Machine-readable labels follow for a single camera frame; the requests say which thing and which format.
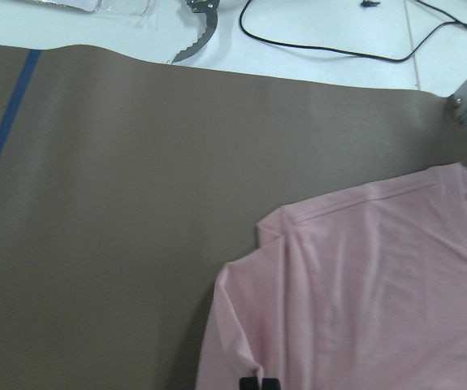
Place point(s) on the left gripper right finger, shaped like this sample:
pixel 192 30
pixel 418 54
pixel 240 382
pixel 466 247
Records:
pixel 270 384

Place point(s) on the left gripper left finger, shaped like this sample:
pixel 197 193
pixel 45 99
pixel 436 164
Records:
pixel 249 383

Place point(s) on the pink Snoopy t-shirt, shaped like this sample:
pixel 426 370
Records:
pixel 363 288

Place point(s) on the brown table cover sheet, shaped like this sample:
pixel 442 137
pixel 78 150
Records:
pixel 126 185

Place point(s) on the metal serrated claw tool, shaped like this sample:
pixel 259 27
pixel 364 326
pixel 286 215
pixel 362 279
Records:
pixel 208 10

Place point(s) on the blue tape grid lines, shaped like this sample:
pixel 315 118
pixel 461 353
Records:
pixel 17 96

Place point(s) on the clear plastic bag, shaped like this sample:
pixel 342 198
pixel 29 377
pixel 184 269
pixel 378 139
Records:
pixel 110 7

